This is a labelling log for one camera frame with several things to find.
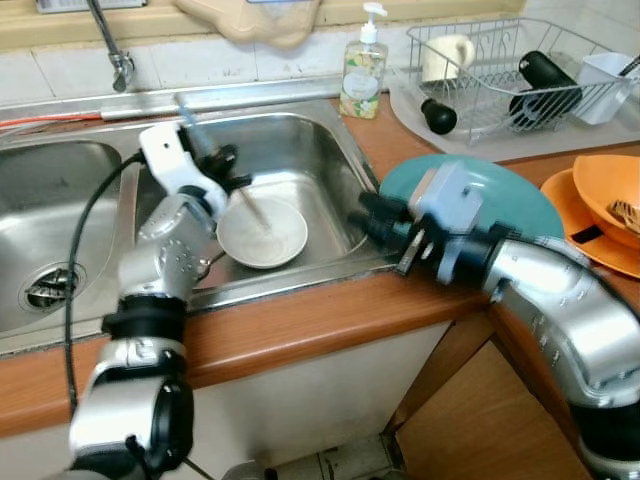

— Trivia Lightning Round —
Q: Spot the blue chopstick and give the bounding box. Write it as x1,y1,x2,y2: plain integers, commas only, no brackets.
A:
175,93,273,233
177,95,269,231

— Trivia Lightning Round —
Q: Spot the white bowl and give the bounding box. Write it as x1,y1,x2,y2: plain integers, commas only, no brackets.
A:
216,195,309,270

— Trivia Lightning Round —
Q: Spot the teal plate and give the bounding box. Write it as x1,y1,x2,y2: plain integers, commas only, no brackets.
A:
378,154,567,263

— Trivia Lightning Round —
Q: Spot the stainless steel double sink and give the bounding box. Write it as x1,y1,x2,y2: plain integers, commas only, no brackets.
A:
0,78,396,356

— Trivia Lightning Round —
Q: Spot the grey drain tray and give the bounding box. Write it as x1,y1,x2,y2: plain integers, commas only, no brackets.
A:
386,70,640,163

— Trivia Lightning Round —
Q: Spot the floral soap pump bottle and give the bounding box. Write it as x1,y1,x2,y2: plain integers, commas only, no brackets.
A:
339,2,389,120

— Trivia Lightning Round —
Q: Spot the metal faucet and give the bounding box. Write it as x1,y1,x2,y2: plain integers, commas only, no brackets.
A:
85,0,137,94

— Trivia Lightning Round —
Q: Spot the orange plate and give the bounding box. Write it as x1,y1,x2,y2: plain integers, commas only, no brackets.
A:
540,167,640,279

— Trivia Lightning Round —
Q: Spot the cream mug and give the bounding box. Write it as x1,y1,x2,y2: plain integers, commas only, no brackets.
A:
421,35,477,84

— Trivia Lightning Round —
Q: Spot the black strip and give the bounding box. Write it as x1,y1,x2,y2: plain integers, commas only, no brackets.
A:
572,224,607,245

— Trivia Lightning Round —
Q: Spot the white cabinet door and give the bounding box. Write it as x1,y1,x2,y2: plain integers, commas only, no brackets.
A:
0,320,451,480

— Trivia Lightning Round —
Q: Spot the red stick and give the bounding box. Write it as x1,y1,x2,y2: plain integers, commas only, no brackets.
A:
0,113,106,129

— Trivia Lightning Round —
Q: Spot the orange bowl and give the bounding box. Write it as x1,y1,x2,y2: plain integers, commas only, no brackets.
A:
573,154,640,251

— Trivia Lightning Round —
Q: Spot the metal fork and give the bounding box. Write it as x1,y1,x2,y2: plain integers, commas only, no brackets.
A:
607,198,640,236

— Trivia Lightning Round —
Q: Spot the brown cabinet door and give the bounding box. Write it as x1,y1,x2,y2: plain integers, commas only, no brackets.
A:
395,315,591,480

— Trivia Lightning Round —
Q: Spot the grey ribbed sill item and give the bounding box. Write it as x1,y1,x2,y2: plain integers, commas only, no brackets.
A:
35,0,149,13

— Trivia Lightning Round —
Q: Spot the white cutlery cup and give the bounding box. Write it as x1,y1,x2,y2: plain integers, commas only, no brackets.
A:
577,52,637,126

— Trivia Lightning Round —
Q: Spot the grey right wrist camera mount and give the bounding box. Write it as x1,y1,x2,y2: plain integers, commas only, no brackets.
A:
408,162,501,246

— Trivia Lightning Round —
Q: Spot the white wire dish rack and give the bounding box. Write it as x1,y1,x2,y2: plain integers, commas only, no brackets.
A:
405,17,640,143

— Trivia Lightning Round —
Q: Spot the wooden window frame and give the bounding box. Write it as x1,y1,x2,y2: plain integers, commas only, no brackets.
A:
0,0,526,49

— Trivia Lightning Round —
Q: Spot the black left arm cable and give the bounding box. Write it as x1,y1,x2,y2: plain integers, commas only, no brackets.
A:
63,150,146,421

